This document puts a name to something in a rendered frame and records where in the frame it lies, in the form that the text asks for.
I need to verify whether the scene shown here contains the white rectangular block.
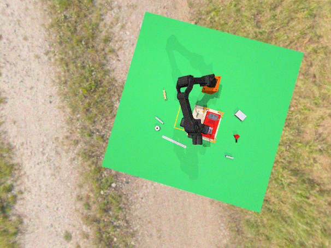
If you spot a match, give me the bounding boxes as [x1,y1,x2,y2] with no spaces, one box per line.
[234,110,246,121]

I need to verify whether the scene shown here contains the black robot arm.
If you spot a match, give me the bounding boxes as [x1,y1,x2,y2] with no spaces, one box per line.
[176,74,218,145]

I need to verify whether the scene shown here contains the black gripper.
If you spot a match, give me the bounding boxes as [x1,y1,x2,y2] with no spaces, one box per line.
[180,117,210,135]

